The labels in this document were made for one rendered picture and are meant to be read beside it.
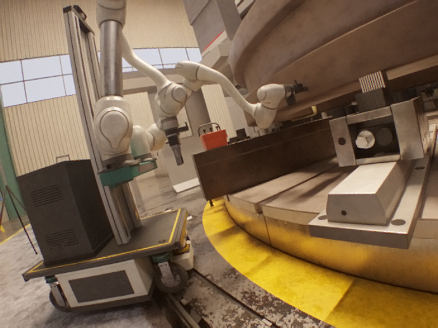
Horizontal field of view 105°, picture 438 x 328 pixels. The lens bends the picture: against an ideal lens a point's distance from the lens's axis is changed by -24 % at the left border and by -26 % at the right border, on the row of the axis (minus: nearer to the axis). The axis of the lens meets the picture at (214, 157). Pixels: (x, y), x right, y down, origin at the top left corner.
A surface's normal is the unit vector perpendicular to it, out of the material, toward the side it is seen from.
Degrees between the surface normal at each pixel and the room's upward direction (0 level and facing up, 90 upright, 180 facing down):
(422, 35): 90
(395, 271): 90
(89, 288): 90
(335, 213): 90
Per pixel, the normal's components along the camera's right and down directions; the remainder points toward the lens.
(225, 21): 0.51, -0.11
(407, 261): -0.77, 0.24
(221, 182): 0.20, -0.01
